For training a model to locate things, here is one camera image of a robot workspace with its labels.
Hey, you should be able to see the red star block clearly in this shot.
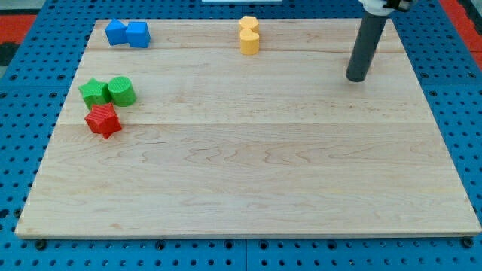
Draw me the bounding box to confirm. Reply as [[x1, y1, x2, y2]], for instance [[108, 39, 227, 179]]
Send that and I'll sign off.
[[84, 103, 122, 139]]

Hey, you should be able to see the blue cube block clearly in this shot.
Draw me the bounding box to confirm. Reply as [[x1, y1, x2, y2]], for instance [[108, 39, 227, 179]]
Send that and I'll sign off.
[[126, 21, 151, 48]]

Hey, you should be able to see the green star block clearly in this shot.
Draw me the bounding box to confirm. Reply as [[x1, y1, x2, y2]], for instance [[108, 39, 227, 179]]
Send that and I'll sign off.
[[78, 78, 112, 110]]

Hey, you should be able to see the yellow hexagon block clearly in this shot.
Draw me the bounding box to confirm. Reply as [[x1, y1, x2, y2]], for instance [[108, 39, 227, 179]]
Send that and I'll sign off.
[[238, 16, 259, 33]]

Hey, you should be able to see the light wooden board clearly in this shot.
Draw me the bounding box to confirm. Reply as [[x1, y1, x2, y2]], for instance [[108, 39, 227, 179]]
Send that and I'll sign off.
[[16, 19, 481, 239]]

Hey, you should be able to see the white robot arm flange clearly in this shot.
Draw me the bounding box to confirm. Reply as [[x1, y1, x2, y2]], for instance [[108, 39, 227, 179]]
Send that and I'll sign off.
[[358, 0, 418, 17]]

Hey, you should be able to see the yellow heart block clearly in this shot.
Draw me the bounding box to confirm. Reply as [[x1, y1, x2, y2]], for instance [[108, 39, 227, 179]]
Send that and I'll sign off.
[[239, 29, 260, 55]]

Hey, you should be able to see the green cylinder block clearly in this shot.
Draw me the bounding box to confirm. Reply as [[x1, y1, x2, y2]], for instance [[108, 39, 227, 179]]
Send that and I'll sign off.
[[108, 76, 136, 107]]

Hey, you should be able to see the blue triangular block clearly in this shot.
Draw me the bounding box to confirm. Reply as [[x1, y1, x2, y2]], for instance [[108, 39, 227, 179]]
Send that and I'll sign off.
[[105, 19, 127, 46]]

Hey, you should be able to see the grey cylindrical pointer rod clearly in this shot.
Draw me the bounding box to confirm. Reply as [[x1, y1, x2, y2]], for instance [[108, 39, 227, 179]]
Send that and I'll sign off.
[[346, 11, 388, 82]]

